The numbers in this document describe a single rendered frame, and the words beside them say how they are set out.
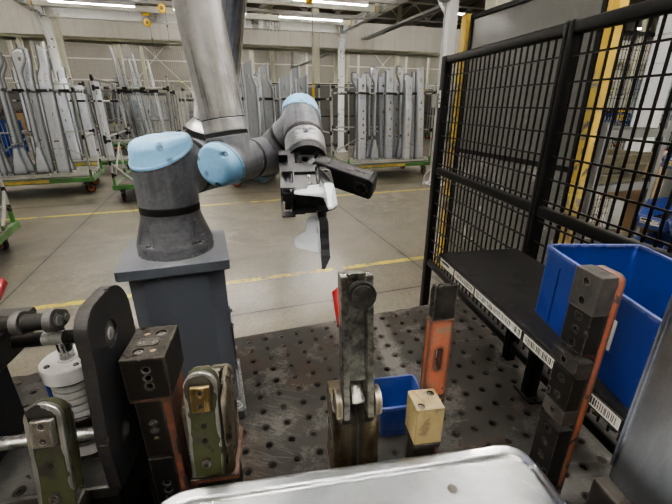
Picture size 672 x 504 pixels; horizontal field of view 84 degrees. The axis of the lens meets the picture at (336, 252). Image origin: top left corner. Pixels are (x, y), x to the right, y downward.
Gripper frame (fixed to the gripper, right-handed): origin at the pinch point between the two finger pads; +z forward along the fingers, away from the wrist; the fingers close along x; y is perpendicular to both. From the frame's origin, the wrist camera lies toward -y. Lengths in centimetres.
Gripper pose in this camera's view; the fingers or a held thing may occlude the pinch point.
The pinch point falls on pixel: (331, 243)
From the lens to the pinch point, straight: 57.3
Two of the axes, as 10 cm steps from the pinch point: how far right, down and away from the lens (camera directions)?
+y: -9.9, 0.6, -1.5
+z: 1.3, 8.1, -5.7
